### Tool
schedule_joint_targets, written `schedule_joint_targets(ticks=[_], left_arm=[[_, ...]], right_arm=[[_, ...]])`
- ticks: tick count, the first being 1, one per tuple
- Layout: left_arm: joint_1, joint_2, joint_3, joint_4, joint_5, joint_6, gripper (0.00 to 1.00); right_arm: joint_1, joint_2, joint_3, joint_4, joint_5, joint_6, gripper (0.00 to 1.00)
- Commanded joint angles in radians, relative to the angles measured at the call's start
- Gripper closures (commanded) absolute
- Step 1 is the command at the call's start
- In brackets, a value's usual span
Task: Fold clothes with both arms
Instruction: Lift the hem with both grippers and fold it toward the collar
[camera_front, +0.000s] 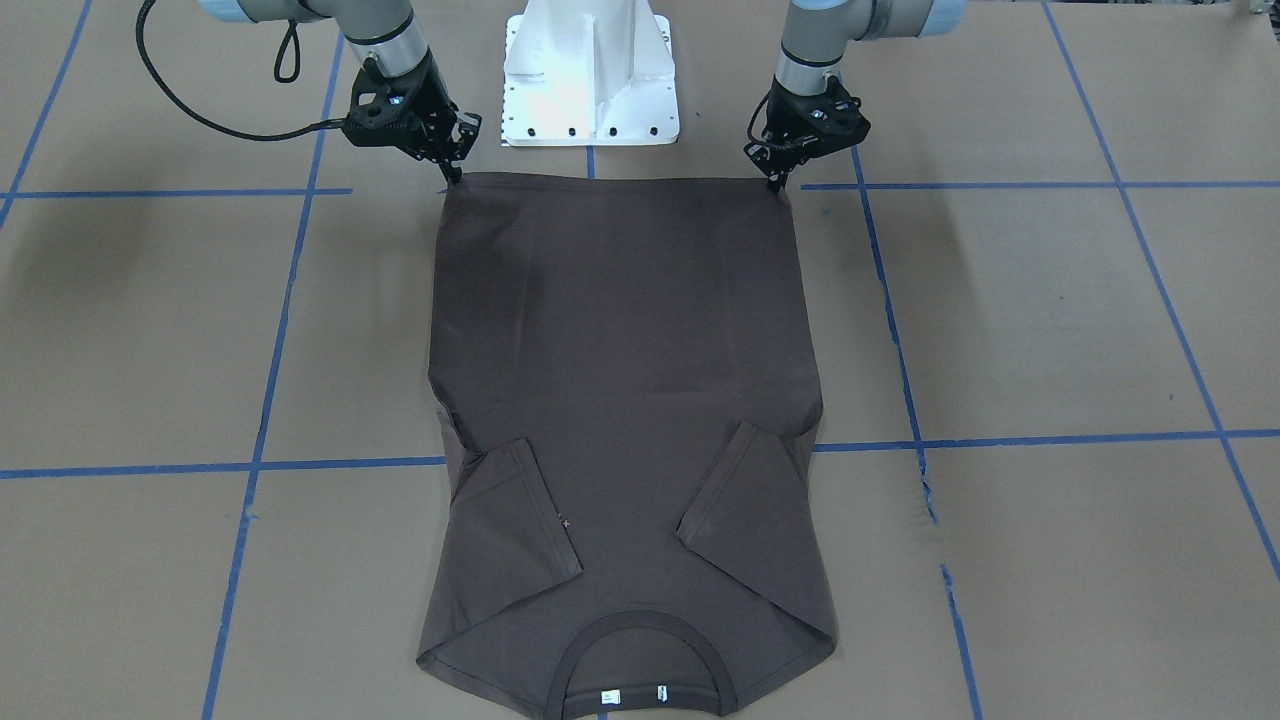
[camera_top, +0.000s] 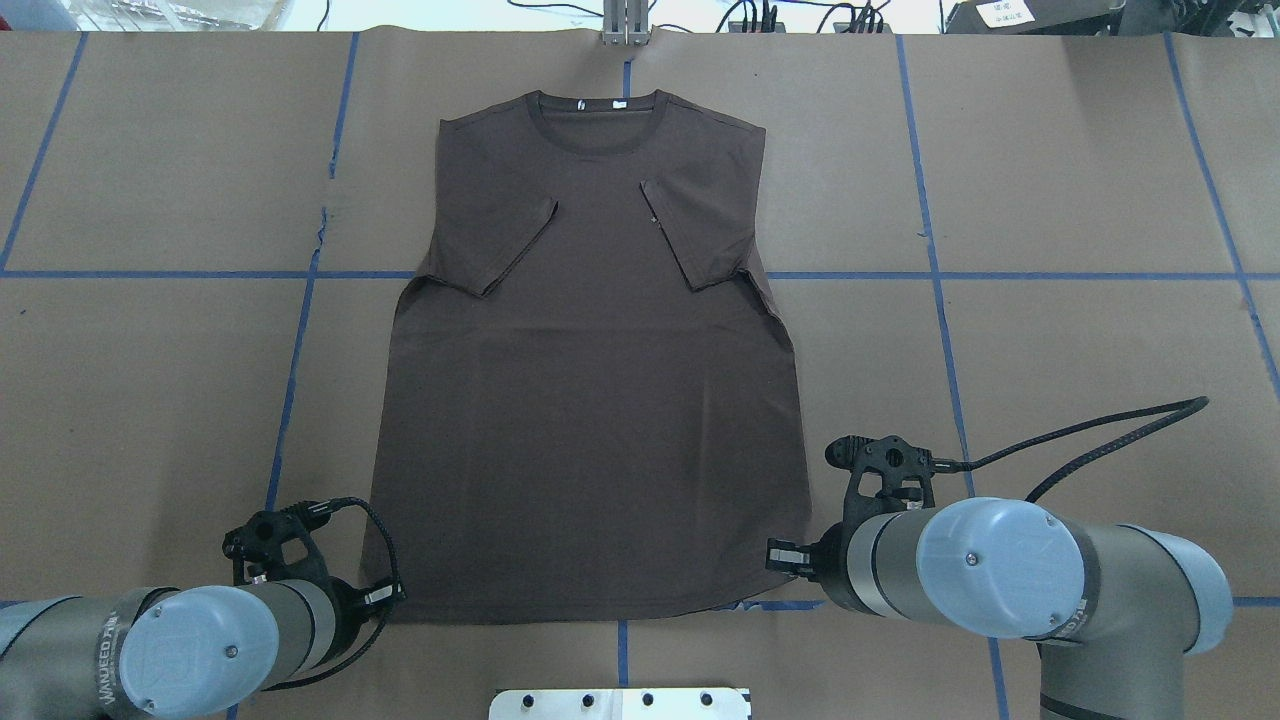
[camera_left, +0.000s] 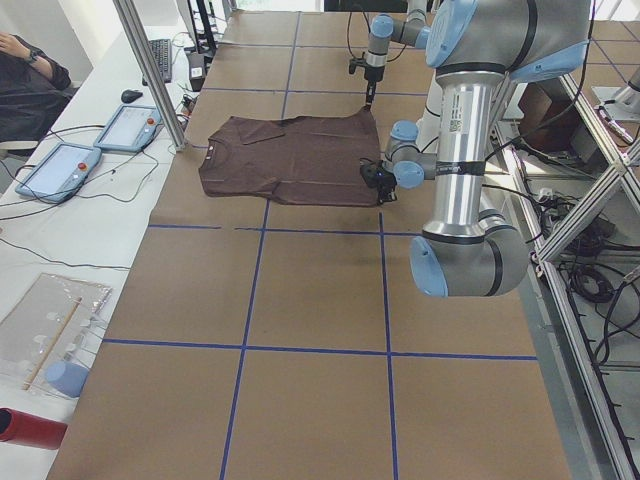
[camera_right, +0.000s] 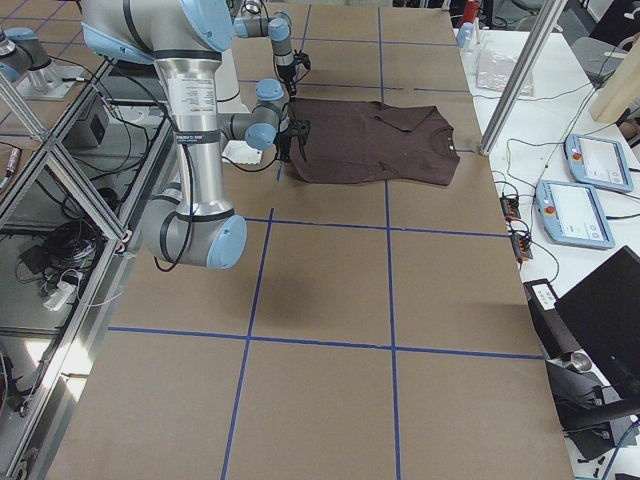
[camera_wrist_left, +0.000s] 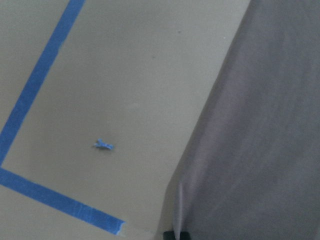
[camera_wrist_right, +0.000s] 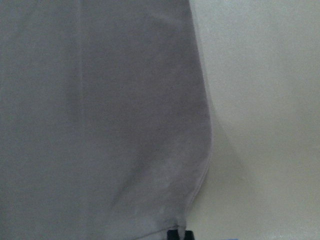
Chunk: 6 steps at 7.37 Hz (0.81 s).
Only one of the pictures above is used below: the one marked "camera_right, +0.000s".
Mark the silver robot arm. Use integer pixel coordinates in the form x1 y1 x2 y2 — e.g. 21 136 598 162
233 11 312 98
82 1 311 269

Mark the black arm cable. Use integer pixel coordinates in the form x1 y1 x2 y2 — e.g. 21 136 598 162
107 54 201 274

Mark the aluminium frame cage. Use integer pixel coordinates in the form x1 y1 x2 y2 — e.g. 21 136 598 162
1 58 170 479

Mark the near blue teach pendant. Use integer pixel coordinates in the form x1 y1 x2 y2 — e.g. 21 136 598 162
535 180 615 250

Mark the dark brown t-shirt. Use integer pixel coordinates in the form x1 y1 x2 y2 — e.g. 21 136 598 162
291 98 459 186

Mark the black monitor on stand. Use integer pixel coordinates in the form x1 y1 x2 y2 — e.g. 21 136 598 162
547 246 639 460

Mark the red cylinder bottle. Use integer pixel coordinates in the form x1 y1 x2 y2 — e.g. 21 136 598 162
462 0 480 23

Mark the white power strip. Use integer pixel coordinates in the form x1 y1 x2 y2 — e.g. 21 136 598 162
43 280 77 312

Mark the far blue teach pendant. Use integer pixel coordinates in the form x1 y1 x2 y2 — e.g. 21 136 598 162
564 134 634 193

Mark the orange black circuit board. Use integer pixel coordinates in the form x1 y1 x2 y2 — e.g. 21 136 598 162
499 195 521 221

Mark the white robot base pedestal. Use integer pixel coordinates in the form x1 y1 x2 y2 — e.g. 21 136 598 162
214 0 264 166

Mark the black box with label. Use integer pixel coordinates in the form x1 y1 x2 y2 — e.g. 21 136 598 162
523 279 581 361

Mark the blue teach pendant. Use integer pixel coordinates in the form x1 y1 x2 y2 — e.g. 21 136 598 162
535 180 615 250
564 134 634 193

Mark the aluminium frame post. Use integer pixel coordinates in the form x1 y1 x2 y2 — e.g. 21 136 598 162
479 0 567 155

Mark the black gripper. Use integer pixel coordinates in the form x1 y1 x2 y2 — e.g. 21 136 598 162
275 120 311 163
277 50 311 98

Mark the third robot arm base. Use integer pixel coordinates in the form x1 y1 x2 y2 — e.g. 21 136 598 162
1 27 85 101

